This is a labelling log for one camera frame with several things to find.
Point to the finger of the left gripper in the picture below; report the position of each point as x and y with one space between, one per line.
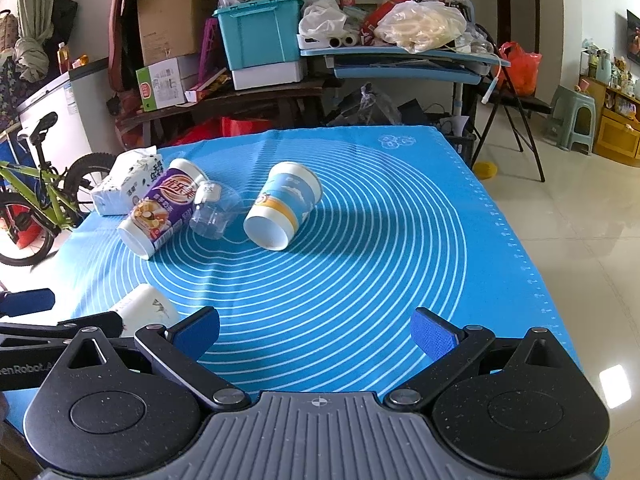
19 335
14 304

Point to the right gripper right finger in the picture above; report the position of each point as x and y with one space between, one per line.
455 353

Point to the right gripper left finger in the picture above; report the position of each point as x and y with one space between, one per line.
174 353

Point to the purple milk tea cup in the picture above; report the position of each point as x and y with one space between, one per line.
164 210

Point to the clear plastic cup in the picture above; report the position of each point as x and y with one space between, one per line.
215 208

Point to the blue white paper cup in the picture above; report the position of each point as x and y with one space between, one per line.
282 206

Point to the green bicycle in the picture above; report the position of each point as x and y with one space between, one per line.
39 203

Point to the blue silicone mat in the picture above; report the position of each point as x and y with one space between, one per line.
317 334

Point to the white tissue pack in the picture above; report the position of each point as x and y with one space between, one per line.
133 174

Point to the yellow round object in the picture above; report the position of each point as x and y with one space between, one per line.
485 170

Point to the white green cardboard box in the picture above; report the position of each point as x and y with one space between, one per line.
165 83

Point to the black folding chair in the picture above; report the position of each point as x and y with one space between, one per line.
518 110

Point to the dark wooden table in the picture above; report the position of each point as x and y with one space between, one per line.
284 107

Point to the green plastic stool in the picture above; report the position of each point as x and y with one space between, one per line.
572 120

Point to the orange plastic bag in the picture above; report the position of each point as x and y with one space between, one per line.
523 69

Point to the white box under bin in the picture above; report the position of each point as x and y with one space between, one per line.
268 75

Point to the blue desk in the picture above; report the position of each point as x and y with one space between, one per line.
368 107

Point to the wooden tv cabinet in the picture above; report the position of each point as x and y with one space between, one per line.
617 123

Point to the large brown cardboard box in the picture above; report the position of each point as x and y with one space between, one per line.
172 28

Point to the clear bag of white items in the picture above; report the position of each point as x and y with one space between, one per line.
417 27

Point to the teal storage bin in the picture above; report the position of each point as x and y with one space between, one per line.
260 32

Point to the white plastic bag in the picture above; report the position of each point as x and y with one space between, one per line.
322 20

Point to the wall television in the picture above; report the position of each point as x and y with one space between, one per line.
633 37

